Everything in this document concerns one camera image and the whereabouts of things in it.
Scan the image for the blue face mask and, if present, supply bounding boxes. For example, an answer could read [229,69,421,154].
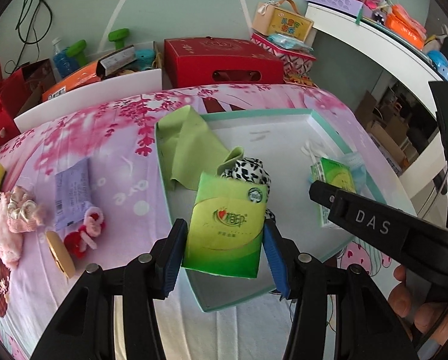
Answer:
[341,152,367,194]

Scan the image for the leopard print fabric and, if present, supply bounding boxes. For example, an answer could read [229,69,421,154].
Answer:
[219,157,271,203]

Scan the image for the green tissue pack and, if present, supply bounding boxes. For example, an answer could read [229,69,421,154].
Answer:
[182,173,268,279]
[309,158,356,228]

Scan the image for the pink fluffy towel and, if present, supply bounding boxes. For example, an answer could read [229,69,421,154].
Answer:
[0,193,23,270]

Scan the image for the green microfiber cloth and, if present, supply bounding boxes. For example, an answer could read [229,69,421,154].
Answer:
[156,105,243,191]

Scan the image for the person right hand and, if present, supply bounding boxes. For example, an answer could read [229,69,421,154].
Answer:
[388,265,448,345]

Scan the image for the teal rimmed white tray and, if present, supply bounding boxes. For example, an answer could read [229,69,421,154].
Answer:
[154,108,388,313]

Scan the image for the round wooden disc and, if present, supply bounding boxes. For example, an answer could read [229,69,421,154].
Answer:
[46,231,76,279]

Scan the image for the white curved desk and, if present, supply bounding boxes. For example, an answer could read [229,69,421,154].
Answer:
[305,2,447,198]

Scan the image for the red white scrunchie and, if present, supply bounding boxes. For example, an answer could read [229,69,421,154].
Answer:
[64,206,106,258]

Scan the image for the pink white scrunchie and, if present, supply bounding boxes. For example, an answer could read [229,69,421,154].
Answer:
[5,185,46,233]

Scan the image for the purple wipes packet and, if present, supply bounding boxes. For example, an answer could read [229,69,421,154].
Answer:
[55,158,92,231]

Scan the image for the patterned red white box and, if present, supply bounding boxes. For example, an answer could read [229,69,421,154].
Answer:
[251,33,316,76]

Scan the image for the cartoon print bedsheet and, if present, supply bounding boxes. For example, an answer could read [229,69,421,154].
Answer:
[0,85,414,359]

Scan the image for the blue wipes pack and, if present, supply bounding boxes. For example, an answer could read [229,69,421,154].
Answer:
[267,33,313,52]

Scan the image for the red gift box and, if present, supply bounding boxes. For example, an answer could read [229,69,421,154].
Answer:
[164,37,284,88]

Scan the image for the orange packets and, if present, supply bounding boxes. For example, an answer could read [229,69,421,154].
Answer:
[385,4,426,50]

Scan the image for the teal plastic container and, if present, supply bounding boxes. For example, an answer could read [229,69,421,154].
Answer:
[135,49,156,71]

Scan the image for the white foam board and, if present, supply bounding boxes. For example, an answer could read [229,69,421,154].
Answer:
[14,68,162,133]

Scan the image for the red felt bag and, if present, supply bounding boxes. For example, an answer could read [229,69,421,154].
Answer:
[0,58,56,146]

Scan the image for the orange cardboard box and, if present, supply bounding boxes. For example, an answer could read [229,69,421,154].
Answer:
[41,61,101,102]

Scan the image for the blue water bottle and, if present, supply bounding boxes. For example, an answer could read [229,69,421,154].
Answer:
[52,37,79,79]

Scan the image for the green dumbbell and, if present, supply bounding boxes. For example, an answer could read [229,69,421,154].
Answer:
[64,28,130,68]

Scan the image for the tan gift box with handle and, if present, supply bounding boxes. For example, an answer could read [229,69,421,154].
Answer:
[251,0,314,41]

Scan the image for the black cable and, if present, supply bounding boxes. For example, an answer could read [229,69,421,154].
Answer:
[4,0,57,74]

